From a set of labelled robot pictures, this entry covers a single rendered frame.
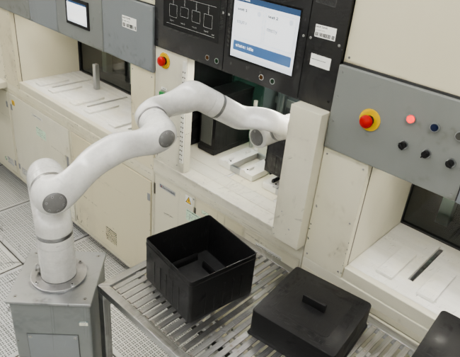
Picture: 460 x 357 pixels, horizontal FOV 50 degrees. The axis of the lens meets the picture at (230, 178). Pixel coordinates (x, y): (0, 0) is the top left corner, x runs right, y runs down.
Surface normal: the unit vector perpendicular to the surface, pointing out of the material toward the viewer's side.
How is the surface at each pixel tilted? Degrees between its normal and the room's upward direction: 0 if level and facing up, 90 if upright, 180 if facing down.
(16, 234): 0
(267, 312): 0
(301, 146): 90
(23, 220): 0
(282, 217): 90
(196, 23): 90
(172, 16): 90
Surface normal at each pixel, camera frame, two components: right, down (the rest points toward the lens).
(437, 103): -0.68, 0.31
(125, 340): 0.08, -0.87
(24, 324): 0.03, 0.50
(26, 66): 0.72, 0.39
